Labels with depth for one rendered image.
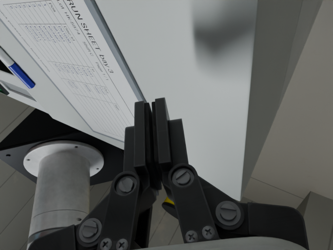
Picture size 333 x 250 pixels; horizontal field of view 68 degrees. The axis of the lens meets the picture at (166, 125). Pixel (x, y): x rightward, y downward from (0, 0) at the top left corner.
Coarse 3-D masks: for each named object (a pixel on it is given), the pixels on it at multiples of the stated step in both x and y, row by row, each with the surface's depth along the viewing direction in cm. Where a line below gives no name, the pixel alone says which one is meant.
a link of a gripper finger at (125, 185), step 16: (128, 176) 10; (112, 192) 10; (128, 192) 10; (112, 208) 10; (128, 208) 9; (112, 224) 9; (128, 224) 9; (144, 224) 11; (112, 240) 9; (128, 240) 9; (144, 240) 11
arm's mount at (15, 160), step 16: (32, 112) 61; (16, 128) 59; (32, 128) 58; (48, 128) 57; (64, 128) 57; (0, 144) 57; (16, 144) 56; (32, 144) 56; (96, 144) 60; (16, 160) 59; (112, 160) 67; (32, 176) 66; (96, 176) 73; (112, 176) 75
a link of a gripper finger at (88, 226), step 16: (144, 112) 12; (128, 128) 13; (144, 128) 11; (128, 144) 12; (144, 144) 11; (128, 160) 11; (144, 160) 10; (144, 176) 11; (144, 192) 10; (96, 208) 10; (144, 208) 11; (80, 224) 10; (96, 224) 10; (80, 240) 10; (96, 240) 9
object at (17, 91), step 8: (0, 72) 41; (0, 80) 46; (8, 80) 42; (16, 80) 40; (8, 88) 47; (16, 88) 45; (24, 88) 41; (16, 96) 48; (24, 96) 45; (32, 96) 42; (32, 104) 46
